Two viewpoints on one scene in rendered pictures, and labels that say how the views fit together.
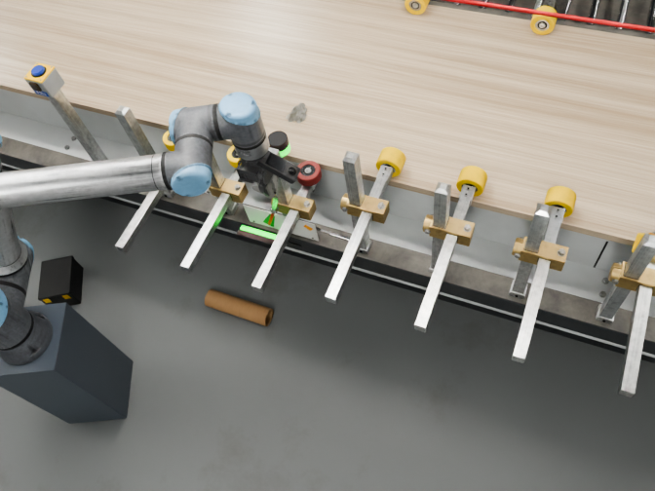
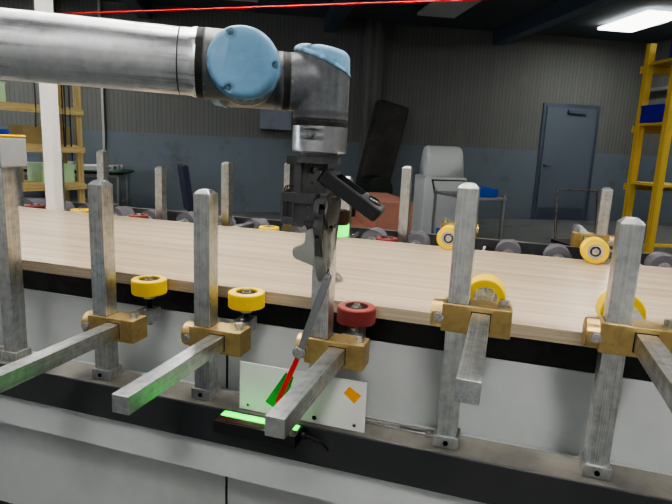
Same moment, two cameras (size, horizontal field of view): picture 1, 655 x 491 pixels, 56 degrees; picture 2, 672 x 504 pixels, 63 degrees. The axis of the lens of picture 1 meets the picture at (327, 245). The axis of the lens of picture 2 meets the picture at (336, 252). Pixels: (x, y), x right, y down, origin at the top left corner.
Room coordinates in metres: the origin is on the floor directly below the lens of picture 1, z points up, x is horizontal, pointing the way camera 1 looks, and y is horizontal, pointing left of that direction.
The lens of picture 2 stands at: (0.20, 0.36, 1.23)
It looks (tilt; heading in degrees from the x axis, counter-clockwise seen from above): 11 degrees down; 343
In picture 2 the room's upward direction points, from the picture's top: 3 degrees clockwise
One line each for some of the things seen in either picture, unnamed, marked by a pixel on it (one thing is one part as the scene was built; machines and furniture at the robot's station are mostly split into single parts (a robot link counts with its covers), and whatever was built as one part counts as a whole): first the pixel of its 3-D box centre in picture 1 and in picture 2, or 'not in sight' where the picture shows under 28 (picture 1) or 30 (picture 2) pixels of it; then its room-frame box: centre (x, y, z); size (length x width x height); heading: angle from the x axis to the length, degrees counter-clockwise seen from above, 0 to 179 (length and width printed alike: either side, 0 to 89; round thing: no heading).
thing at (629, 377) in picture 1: (637, 325); not in sight; (0.47, -0.70, 0.95); 0.36 x 0.03 x 0.03; 146
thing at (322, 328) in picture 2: (286, 199); (321, 336); (1.16, 0.09, 0.87); 0.03 x 0.03 x 0.48; 56
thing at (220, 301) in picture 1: (238, 307); not in sight; (1.26, 0.44, 0.04); 0.30 x 0.08 x 0.08; 56
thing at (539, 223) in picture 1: (528, 256); not in sight; (0.74, -0.53, 0.91); 0.03 x 0.03 x 0.48; 56
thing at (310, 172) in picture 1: (310, 179); (355, 330); (1.22, 0.00, 0.85); 0.08 x 0.08 x 0.11
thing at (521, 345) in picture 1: (540, 274); not in sight; (0.67, -0.53, 0.95); 0.50 x 0.04 x 0.04; 146
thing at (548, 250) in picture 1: (539, 252); not in sight; (0.73, -0.55, 0.95); 0.13 x 0.06 x 0.05; 56
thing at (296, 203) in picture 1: (293, 204); (332, 348); (1.15, 0.07, 0.85); 0.13 x 0.06 x 0.05; 56
